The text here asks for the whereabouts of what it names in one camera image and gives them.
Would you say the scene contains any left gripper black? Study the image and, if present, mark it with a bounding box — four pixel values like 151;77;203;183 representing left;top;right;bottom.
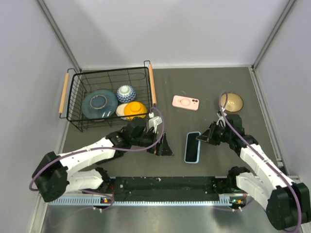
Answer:
131;128;173;156

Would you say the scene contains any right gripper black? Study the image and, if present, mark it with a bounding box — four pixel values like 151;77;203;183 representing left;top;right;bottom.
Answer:
197;121;232;145

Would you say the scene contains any teal smartphone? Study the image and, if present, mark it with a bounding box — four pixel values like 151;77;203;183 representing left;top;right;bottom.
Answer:
185;133;200;162

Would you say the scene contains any light blue phone case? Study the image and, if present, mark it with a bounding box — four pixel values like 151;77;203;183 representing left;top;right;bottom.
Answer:
184;131;201;164

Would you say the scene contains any pink phone case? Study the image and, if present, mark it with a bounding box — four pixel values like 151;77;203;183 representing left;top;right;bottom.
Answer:
172;95;199;111

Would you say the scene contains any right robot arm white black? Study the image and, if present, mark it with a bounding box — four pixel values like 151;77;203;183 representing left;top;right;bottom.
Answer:
196;114;311;230

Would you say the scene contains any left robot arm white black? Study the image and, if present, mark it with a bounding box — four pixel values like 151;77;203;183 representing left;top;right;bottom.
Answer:
31;116;173;202

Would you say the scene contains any gold brown bowl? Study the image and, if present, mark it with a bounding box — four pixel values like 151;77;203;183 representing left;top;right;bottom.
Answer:
221;93;243;113

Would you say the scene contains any yellow bowl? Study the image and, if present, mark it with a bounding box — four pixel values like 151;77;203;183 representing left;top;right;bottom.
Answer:
123;101;147;120

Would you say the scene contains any cream white bowl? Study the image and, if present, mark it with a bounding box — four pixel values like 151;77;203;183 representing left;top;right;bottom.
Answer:
116;103;127;120

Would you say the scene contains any blue white patterned bowl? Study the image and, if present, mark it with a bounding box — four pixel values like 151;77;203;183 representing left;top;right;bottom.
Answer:
117;85;137;103

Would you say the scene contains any dark blue ceramic plate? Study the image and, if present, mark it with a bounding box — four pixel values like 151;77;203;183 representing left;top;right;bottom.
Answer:
81;89;118;119

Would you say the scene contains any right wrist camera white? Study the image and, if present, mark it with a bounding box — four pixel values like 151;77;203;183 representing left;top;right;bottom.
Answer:
216;111;225;128

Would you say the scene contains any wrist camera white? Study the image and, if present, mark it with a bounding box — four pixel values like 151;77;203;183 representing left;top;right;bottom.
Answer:
148;112;162;133
216;111;225;128

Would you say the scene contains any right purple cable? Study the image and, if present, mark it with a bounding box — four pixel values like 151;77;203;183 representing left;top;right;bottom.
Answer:
218;90;303;231

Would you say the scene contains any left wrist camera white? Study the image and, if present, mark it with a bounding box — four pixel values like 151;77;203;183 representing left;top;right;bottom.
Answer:
148;112;162;133

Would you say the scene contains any right wooden basket handle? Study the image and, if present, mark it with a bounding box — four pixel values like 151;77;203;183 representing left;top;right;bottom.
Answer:
148;64;157;105

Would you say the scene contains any wooden basket handle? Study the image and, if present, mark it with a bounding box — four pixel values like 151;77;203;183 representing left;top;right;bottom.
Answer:
58;72;69;115
148;64;157;105

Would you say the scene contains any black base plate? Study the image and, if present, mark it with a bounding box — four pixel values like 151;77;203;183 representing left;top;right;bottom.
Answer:
104;176;243;201

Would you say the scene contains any black wire basket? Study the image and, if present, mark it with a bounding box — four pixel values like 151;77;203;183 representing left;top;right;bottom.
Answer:
58;60;156;132

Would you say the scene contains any white slotted cable duct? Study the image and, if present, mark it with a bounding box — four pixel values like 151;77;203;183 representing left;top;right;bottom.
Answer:
49;196;246;206

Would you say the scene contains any left wooden basket handle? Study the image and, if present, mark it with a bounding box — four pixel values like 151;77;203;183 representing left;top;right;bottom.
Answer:
58;72;69;115

